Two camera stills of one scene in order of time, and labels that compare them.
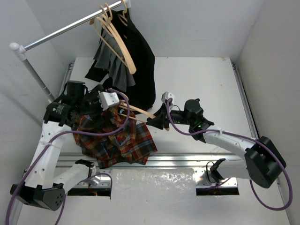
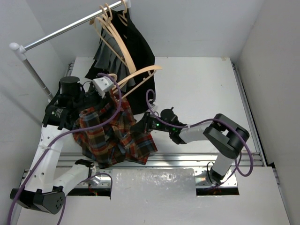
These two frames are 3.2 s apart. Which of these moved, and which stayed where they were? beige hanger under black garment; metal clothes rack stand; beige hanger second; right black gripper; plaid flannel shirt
Moved: right black gripper
Stayed: beige hanger under black garment; plaid flannel shirt; metal clothes rack stand; beige hanger second
